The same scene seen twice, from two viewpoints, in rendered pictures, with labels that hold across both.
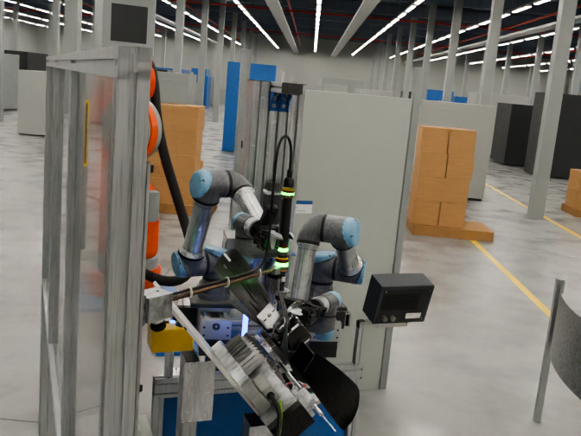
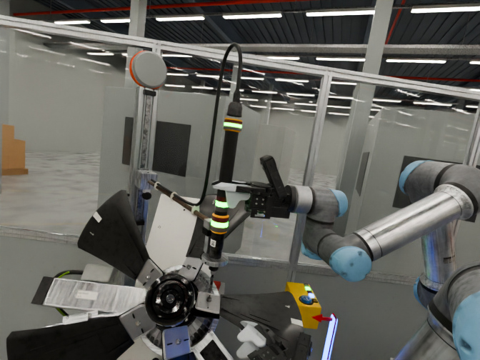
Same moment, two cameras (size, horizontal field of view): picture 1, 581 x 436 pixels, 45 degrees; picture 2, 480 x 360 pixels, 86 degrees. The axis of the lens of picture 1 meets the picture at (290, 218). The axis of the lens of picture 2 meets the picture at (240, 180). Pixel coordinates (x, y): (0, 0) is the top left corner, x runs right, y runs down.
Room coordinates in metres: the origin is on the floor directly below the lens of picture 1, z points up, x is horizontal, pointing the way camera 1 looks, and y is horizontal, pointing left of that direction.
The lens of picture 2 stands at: (2.58, -0.57, 1.62)
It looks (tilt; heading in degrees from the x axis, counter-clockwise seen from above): 8 degrees down; 109
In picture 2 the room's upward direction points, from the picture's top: 8 degrees clockwise
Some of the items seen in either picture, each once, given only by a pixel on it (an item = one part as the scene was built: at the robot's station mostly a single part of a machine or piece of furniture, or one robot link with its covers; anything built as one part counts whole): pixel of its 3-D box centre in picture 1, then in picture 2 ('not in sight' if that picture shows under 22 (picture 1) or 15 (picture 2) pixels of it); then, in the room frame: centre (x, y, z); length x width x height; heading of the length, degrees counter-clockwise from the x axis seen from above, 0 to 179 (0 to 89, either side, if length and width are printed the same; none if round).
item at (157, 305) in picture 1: (150, 305); (145, 179); (1.81, 0.36, 1.40); 0.10 x 0.07 x 0.08; 147
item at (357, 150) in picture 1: (320, 234); not in sight; (4.36, -0.20, 1.10); 1.21 x 0.05 x 2.20; 112
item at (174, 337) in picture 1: (169, 337); (301, 305); (2.56, 0.42, 1.02); 0.16 x 0.10 x 0.11; 112
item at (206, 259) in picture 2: (278, 279); (214, 241); (2.33, 0.02, 1.36); 0.09 x 0.07 x 0.10; 147
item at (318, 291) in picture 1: (319, 289); not in sight; (3.17, -0.17, 1.09); 0.15 x 0.15 x 0.10
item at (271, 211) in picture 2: (265, 234); (268, 198); (2.44, 0.08, 1.49); 0.12 x 0.08 x 0.09; 32
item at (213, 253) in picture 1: (214, 261); not in sight; (3.07, 0.32, 1.20); 0.13 x 0.12 x 0.14; 122
